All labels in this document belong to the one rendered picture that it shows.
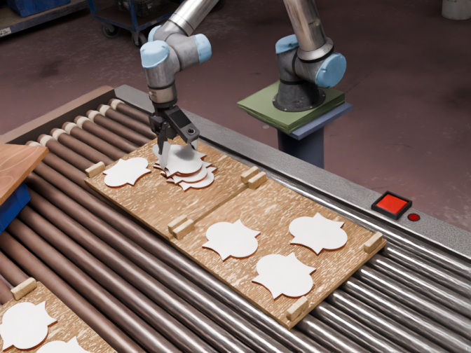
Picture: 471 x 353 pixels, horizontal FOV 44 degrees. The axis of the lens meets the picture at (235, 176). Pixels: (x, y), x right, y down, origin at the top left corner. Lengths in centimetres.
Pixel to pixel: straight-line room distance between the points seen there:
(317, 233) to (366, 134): 215
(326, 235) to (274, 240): 13
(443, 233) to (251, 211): 48
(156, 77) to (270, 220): 48
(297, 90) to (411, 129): 169
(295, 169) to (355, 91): 233
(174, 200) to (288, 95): 62
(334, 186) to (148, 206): 52
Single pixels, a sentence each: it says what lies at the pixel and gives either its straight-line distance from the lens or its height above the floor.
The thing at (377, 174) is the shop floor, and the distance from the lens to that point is 324.
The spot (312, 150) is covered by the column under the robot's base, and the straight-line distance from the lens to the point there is 213.
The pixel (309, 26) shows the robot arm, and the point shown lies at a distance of 180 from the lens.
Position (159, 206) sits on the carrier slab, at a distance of 162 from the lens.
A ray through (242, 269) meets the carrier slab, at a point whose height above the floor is 94.
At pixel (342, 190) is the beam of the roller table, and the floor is 92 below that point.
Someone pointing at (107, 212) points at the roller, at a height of 92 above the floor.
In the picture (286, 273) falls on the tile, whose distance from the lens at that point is 137.
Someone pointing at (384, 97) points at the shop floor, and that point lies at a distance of 394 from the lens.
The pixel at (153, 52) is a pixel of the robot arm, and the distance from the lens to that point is 153.
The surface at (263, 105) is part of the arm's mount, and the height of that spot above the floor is 90.
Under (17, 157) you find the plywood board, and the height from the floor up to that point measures 104.
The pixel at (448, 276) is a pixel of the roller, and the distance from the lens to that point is 142.
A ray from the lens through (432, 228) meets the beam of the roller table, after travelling 154.
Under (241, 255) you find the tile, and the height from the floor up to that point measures 95.
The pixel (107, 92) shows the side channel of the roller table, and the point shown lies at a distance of 224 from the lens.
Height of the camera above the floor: 193
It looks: 36 degrees down
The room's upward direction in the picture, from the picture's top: 7 degrees counter-clockwise
